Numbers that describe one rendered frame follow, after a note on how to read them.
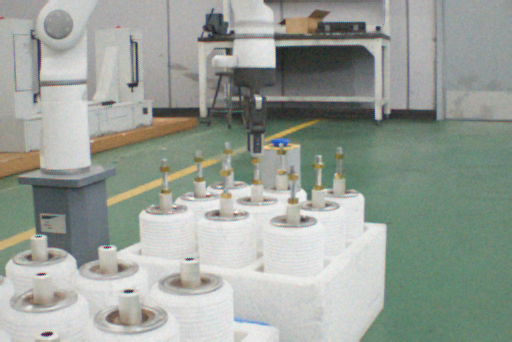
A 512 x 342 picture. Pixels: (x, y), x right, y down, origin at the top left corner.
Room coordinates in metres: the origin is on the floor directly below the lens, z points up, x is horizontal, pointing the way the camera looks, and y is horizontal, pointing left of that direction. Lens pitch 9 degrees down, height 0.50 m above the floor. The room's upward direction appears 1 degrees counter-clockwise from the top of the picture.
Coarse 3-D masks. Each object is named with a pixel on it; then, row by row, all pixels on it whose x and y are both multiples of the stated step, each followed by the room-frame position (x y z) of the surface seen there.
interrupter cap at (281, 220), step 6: (276, 216) 1.00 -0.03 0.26; (282, 216) 1.01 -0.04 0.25; (300, 216) 1.00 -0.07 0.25; (306, 216) 1.01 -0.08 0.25; (270, 222) 0.97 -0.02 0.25; (276, 222) 0.97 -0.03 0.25; (282, 222) 0.98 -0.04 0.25; (300, 222) 0.98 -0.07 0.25; (306, 222) 0.97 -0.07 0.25; (312, 222) 0.96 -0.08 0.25
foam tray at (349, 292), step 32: (384, 224) 1.23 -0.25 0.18; (128, 256) 1.04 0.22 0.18; (192, 256) 1.04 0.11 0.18; (352, 256) 1.03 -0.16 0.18; (384, 256) 1.22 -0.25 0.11; (256, 288) 0.92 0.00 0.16; (288, 288) 0.90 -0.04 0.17; (320, 288) 0.88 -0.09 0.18; (352, 288) 1.02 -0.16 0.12; (256, 320) 0.92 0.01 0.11; (288, 320) 0.90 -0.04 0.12; (320, 320) 0.88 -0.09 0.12; (352, 320) 1.02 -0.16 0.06
